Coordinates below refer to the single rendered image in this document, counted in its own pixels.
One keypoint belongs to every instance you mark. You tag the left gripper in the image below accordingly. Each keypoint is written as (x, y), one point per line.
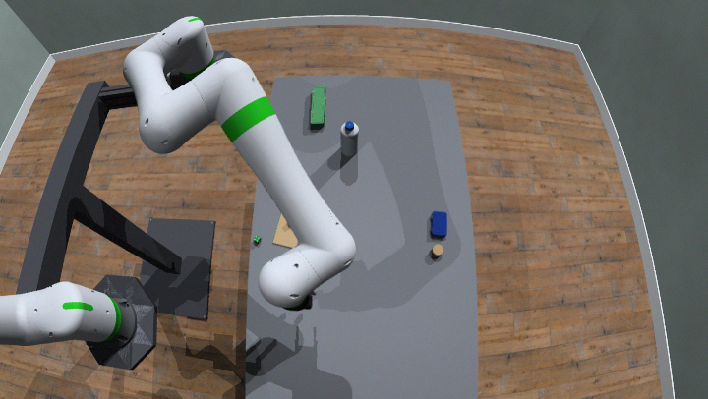
(304, 305)

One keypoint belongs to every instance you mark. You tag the tan cylinder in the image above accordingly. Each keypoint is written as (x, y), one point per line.
(437, 250)

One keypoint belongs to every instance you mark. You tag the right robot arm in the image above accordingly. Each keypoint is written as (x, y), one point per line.
(66, 311)

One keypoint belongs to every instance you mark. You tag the tan flat mat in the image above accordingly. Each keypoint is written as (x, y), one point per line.
(284, 235)

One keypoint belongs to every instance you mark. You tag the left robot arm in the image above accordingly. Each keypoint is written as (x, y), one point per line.
(227, 91)

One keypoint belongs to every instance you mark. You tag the grey bottle with blue cap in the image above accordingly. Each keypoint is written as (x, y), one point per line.
(349, 138)

